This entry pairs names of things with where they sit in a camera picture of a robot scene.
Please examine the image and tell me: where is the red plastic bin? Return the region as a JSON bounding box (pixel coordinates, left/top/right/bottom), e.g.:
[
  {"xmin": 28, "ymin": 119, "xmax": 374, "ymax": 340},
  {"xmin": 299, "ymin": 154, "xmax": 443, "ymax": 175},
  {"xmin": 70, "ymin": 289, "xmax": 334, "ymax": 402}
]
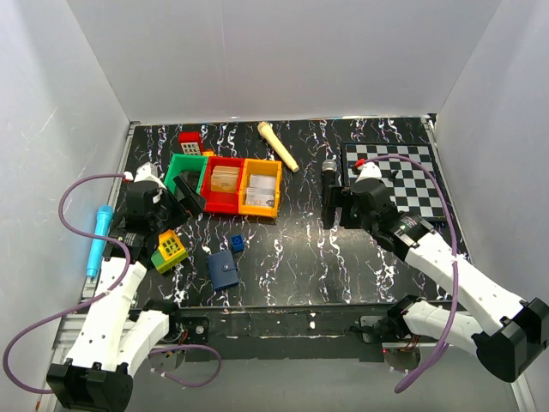
[{"xmin": 201, "ymin": 156, "xmax": 244, "ymax": 215}]

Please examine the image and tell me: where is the blue leather card holder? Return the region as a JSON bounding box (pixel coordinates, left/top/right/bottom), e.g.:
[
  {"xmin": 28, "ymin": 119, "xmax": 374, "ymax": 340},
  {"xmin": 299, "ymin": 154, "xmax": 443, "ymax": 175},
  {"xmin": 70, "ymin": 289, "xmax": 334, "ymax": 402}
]
[{"xmin": 208, "ymin": 251, "xmax": 239, "ymax": 291}]

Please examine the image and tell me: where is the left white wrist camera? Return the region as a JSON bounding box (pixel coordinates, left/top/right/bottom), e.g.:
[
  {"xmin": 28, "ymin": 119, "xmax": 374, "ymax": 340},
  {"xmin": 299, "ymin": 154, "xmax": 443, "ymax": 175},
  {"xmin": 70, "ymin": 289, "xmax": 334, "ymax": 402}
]
[{"xmin": 122, "ymin": 162, "xmax": 166, "ymax": 191}]

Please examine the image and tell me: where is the cream toy microphone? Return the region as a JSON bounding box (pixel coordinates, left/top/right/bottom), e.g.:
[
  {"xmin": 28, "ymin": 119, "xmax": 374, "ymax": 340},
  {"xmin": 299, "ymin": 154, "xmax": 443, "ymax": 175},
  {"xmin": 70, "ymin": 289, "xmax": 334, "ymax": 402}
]
[{"xmin": 257, "ymin": 122, "xmax": 299, "ymax": 173}]

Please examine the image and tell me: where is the black white chessboard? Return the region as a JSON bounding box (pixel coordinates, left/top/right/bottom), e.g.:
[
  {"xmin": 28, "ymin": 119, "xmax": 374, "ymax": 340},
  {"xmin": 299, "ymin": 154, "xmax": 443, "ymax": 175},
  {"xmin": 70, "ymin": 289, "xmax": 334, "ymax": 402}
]
[{"xmin": 341, "ymin": 142, "xmax": 445, "ymax": 222}]

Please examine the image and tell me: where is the yellow green toy house block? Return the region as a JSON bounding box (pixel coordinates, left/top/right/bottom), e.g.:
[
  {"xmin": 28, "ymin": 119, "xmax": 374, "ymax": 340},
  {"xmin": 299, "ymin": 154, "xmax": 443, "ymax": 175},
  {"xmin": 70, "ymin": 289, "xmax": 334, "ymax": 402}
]
[{"xmin": 151, "ymin": 230, "xmax": 188, "ymax": 274}]

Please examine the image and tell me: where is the red toy window block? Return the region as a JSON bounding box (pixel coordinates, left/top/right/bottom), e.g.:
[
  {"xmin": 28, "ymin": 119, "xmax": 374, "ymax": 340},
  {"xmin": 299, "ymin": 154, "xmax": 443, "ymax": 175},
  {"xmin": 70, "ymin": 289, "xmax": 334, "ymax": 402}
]
[{"xmin": 178, "ymin": 131, "xmax": 202, "ymax": 155}]

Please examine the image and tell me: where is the orange plastic bin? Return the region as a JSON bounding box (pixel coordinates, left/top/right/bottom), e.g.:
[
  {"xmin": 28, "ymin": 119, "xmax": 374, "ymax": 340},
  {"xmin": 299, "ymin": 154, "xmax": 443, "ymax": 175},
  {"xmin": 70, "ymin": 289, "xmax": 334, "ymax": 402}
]
[{"xmin": 238, "ymin": 158, "xmax": 282, "ymax": 218}]

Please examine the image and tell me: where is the black glitter microphone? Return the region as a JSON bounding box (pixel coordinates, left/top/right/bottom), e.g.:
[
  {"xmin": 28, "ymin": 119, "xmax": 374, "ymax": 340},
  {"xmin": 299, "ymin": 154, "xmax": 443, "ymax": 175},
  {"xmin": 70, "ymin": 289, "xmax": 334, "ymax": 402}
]
[{"xmin": 322, "ymin": 159, "xmax": 337, "ymax": 187}]

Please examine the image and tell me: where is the blue toy microphone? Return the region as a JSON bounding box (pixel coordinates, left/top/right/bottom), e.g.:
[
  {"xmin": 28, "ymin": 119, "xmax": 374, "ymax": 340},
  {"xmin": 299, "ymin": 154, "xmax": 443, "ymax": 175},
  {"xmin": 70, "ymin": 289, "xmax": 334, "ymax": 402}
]
[{"xmin": 87, "ymin": 204, "xmax": 114, "ymax": 279}]

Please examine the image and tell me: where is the black cards stack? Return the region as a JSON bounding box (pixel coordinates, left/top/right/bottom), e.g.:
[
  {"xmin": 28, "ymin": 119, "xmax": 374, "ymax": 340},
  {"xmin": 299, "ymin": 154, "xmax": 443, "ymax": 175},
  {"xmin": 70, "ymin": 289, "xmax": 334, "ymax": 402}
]
[{"xmin": 173, "ymin": 170, "xmax": 201, "ymax": 194}]

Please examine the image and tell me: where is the black chess pawn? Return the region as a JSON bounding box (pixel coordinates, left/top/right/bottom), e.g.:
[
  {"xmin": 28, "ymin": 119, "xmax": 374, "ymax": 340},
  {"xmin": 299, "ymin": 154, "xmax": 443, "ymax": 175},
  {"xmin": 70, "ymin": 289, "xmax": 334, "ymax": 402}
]
[{"xmin": 388, "ymin": 170, "xmax": 399, "ymax": 182}]

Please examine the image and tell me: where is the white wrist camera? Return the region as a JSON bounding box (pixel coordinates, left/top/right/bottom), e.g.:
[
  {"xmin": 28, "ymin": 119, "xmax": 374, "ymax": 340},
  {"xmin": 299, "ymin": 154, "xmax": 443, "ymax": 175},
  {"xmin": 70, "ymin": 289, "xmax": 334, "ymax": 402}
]
[
  {"xmin": 122, "ymin": 162, "xmax": 166, "ymax": 191},
  {"xmin": 353, "ymin": 159, "xmax": 382, "ymax": 182}
]

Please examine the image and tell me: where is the small blue toy brick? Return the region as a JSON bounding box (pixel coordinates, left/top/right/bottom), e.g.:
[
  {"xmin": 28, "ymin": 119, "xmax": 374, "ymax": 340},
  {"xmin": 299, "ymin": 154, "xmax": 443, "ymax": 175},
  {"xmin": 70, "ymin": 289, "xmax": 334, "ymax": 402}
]
[{"xmin": 231, "ymin": 234, "xmax": 245, "ymax": 252}]

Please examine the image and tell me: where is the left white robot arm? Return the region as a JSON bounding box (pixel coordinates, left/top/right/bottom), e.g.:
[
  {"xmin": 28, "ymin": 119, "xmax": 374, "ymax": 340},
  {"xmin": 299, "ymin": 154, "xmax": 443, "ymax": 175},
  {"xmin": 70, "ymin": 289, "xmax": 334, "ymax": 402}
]
[{"xmin": 46, "ymin": 168, "xmax": 204, "ymax": 411}]

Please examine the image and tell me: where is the tan cards stack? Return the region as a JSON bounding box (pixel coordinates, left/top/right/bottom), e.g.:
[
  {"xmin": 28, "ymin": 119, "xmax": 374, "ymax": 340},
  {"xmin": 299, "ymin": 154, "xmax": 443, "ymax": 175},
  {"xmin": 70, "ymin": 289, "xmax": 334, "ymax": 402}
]
[{"xmin": 210, "ymin": 166, "xmax": 240, "ymax": 193}]

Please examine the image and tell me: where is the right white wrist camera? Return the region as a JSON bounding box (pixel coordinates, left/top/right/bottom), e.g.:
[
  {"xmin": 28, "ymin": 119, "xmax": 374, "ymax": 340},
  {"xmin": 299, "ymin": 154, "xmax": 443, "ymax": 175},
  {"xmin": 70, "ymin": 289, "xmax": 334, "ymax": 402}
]
[{"xmin": 353, "ymin": 159, "xmax": 382, "ymax": 182}]

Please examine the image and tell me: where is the white cards stack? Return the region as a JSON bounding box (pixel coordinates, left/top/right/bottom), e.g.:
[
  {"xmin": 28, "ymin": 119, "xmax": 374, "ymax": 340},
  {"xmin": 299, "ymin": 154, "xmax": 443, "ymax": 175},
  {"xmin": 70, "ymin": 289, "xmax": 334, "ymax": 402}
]
[{"xmin": 245, "ymin": 174, "xmax": 276, "ymax": 208}]

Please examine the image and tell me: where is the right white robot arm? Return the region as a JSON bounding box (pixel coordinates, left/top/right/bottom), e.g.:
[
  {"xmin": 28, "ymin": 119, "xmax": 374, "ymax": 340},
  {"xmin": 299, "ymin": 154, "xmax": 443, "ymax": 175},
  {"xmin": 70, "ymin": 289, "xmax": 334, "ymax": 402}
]
[{"xmin": 322, "ymin": 178, "xmax": 548, "ymax": 383}]

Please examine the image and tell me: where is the green plastic bin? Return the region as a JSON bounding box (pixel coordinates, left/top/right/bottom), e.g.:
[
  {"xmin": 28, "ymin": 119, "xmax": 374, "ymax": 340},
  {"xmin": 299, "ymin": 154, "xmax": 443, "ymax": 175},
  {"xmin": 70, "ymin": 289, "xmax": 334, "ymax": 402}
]
[{"xmin": 164, "ymin": 154, "xmax": 208, "ymax": 208}]

